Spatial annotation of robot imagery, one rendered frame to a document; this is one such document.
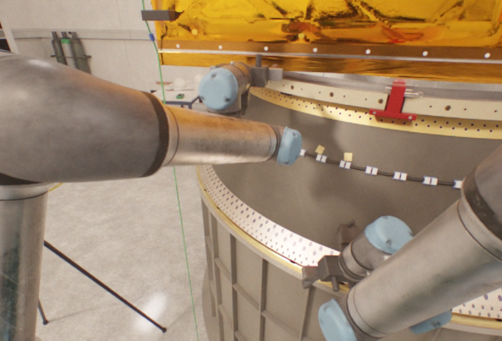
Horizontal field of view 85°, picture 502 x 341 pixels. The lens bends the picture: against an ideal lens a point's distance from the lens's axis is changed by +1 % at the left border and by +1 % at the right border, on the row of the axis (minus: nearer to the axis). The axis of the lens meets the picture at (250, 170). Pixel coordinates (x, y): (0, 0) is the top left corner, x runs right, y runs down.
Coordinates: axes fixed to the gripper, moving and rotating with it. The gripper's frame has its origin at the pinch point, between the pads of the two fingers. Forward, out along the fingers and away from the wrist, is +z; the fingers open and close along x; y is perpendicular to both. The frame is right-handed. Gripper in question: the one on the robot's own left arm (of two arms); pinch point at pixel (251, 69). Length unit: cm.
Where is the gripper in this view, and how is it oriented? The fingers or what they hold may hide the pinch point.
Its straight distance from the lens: 86.3
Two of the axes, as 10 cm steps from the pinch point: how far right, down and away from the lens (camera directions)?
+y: 0.1, -8.8, -4.7
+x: -9.7, -1.2, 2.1
